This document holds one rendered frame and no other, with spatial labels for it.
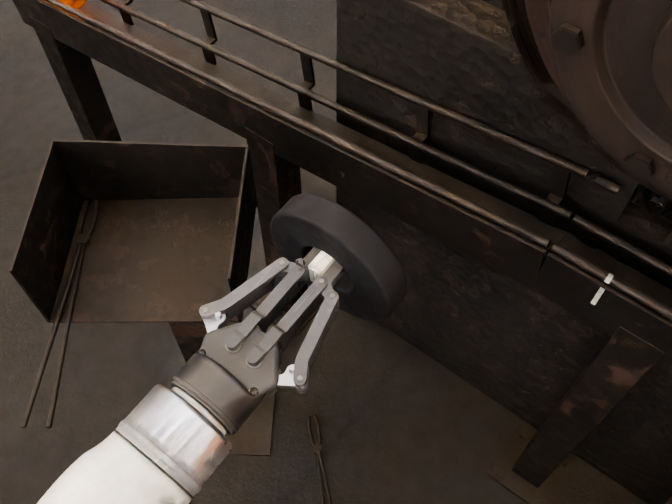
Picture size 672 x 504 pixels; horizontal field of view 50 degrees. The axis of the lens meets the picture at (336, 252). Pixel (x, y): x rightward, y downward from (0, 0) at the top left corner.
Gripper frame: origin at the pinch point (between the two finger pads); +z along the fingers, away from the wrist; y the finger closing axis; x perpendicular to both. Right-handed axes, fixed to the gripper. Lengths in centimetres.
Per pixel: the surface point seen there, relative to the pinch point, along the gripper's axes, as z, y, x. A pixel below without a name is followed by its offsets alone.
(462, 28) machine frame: 32.7, -5.9, 1.1
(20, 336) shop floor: -22, -74, -83
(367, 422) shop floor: 8, -2, -85
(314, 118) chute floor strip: 27.7, -26.2, -24.3
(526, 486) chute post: 17, 31, -84
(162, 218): 0.4, -32.6, -24.3
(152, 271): -6.8, -27.5, -24.0
